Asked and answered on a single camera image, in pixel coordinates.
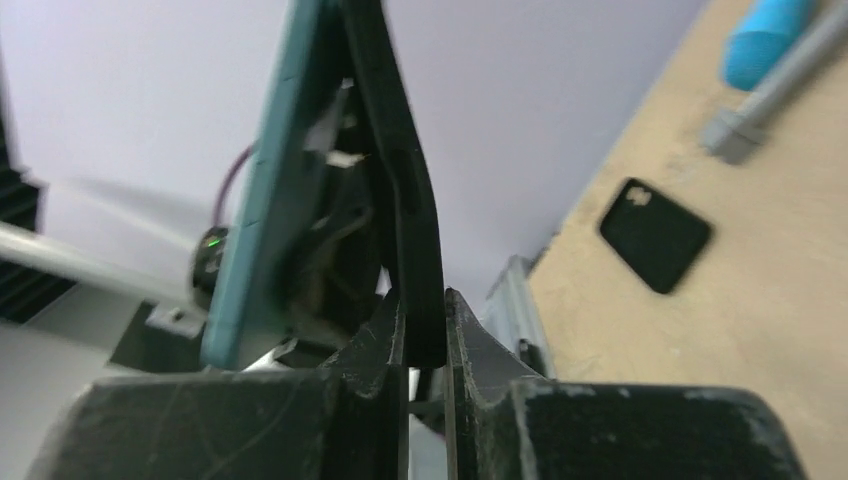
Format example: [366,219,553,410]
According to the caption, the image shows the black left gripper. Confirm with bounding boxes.
[281,79,382,368]

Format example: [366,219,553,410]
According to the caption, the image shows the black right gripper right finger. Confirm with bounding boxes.
[445,289,806,479]

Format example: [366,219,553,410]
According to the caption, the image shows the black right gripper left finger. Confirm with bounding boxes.
[28,291,408,479]

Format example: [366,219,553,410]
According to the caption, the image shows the blue grey red tool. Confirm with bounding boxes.
[699,1,847,165]

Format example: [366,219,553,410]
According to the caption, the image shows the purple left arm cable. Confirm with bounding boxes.
[210,142,256,230]

